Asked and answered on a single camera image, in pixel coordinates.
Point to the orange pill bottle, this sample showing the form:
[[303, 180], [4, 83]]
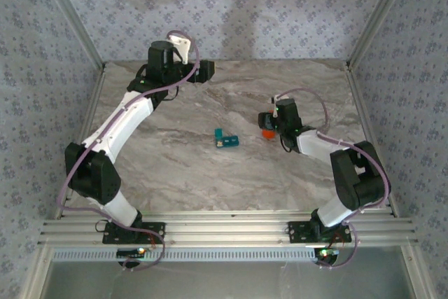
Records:
[[268, 134]]

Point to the teal L-shaped block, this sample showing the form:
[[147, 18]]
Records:
[[230, 141]]

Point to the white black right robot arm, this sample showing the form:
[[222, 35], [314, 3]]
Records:
[[315, 143]]

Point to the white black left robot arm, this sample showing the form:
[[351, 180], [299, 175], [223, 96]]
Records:
[[122, 127]]

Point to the small circuit board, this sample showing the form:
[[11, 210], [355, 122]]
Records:
[[129, 252], [329, 252]]

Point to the grey metal panel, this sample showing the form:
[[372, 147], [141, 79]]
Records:
[[227, 281]]

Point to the aluminium side rail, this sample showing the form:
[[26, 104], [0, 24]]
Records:
[[360, 103], [92, 103]]

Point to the aluminium corner post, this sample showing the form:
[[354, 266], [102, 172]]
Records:
[[76, 20], [378, 15]]

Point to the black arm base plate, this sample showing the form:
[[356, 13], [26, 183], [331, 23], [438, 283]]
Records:
[[297, 230], [155, 230]]

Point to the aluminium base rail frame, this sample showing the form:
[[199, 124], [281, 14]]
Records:
[[227, 229]]

